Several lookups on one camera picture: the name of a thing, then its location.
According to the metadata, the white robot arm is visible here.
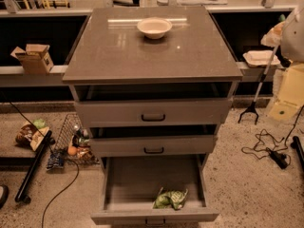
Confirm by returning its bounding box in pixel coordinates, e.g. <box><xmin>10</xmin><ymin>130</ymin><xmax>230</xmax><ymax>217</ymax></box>
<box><xmin>261</xmin><ymin>5</ymin><xmax>304</xmax><ymax>63</ymax></box>

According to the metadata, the blue snack packet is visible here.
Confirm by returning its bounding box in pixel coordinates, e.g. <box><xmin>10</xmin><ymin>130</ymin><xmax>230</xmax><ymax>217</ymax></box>
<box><xmin>46</xmin><ymin>152</ymin><xmax>65</xmax><ymax>171</ymax></box>

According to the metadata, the grey drawer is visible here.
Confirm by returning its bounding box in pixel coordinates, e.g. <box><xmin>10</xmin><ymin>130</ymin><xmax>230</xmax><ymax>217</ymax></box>
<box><xmin>90</xmin><ymin>135</ymin><xmax>218</xmax><ymax>157</ymax></box>
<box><xmin>75</xmin><ymin>99</ymin><xmax>232</xmax><ymax>127</ymax></box>
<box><xmin>91</xmin><ymin>155</ymin><xmax>219</xmax><ymax>227</ymax></box>

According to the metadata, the wire basket with groceries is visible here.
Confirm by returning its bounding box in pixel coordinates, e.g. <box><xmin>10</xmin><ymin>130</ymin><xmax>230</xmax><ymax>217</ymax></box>
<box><xmin>53</xmin><ymin>113</ymin><xmax>99</xmax><ymax>165</ymax></box>

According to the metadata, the green jalapeno chip bag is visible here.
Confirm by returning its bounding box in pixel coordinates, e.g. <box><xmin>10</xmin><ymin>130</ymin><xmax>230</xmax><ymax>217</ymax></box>
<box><xmin>153</xmin><ymin>187</ymin><xmax>188</xmax><ymax>210</ymax></box>

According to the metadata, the brown snack bag on floor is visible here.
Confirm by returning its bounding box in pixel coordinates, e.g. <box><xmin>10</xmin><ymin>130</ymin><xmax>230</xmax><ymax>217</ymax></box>
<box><xmin>15</xmin><ymin>119</ymin><xmax>49</xmax><ymax>151</ymax></box>

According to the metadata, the black power adapter with cable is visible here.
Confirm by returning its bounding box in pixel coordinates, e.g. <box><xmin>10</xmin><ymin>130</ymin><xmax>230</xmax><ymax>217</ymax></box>
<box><xmin>241</xmin><ymin>109</ymin><xmax>302</xmax><ymax>169</ymax></box>

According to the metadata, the reacher grabber tool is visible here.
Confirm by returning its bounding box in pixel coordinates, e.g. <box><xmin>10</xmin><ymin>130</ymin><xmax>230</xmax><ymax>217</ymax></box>
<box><xmin>237</xmin><ymin>46</ymin><xmax>278</xmax><ymax>124</ymax></box>

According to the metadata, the top grey drawer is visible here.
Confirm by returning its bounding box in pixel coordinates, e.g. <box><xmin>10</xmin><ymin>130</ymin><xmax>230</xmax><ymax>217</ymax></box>
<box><xmin>75</xmin><ymin>99</ymin><xmax>232</xmax><ymax>127</ymax></box>

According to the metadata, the grey drawer cabinet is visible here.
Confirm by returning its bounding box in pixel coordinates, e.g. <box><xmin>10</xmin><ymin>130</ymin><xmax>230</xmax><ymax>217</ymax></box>
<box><xmin>62</xmin><ymin>5</ymin><xmax>244</xmax><ymax>226</ymax></box>

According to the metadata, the bottom grey drawer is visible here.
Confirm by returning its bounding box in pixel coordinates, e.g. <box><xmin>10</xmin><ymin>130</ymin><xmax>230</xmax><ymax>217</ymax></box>
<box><xmin>91</xmin><ymin>155</ymin><xmax>219</xmax><ymax>227</ymax></box>

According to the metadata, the black cable left floor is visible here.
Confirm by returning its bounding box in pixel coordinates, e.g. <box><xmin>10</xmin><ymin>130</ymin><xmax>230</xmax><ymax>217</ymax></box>
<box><xmin>0</xmin><ymin>92</ymin><xmax>80</xmax><ymax>228</ymax></box>

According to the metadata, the black pole right floor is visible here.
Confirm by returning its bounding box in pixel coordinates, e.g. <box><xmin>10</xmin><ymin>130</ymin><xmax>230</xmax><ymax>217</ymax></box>
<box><xmin>291</xmin><ymin>136</ymin><xmax>304</xmax><ymax>170</ymax></box>

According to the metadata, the middle grey drawer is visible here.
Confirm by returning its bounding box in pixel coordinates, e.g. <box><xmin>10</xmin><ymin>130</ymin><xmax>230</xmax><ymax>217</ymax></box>
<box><xmin>90</xmin><ymin>135</ymin><xmax>218</xmax><ymax>157</ymax></box>

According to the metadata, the white paper bowl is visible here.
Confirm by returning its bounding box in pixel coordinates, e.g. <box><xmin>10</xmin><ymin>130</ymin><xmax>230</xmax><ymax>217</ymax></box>
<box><xmin>137</xmin><ymin>17</ymin><xmax>172</xmax><ymax>39</ymax></box>

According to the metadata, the open cardboard box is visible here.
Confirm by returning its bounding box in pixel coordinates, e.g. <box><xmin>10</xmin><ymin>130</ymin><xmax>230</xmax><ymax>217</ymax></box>
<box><xmin>10</xmin><ymin>44</ymin><xmax>54</xmax><ymax>75</ymax></box>

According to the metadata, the black pole on floor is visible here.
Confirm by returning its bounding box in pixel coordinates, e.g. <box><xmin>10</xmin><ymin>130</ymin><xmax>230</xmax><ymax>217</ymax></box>
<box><xmin>14</xmin><ymin>130</ymin><xmax>52</xmax><ymax>203</ymax></box>

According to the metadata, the white takeout container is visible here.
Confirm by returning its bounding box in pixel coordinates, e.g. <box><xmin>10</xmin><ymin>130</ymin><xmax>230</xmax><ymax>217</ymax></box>
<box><xmin>243</xmin><ymin>50</ymin><xmax>273</xmax><ymax>67</ymax></box>

